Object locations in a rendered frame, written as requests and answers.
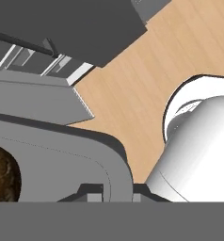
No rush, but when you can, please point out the white-edged grey rack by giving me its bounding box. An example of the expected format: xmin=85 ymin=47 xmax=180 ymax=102
xmin=0 ymin=43 xmax=95 ymax=87

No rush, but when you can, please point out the white rounded cylinder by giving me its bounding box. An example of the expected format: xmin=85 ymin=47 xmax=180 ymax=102
xmin=144 ymin=73 xmax=224 ymax=203

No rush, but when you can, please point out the brown lumpy food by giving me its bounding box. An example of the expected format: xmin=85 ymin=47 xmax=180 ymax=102
xmin=0 ymin=143 xmax=23 ymax=203

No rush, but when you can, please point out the grey cabinet panel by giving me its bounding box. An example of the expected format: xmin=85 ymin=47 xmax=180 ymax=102
xmin=0 ymin=69 xmax=96 ymax=127

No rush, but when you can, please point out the dark grey bar handle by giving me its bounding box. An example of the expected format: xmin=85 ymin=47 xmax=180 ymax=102
xmin=0 ymin=29 xmax=60 ymax=59

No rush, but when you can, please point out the light grey panel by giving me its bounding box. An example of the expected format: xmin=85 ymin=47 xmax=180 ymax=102
xmin=130 ymin=0 xmax=173 ymax=25

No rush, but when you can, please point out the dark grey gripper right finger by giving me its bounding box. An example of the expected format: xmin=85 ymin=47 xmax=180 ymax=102
xmin=132 ymin=183 xmax=172 ymax=203

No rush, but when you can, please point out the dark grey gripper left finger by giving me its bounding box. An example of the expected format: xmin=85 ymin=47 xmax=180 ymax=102
xmin=56 ymin=183 xmax=104 ymax=203

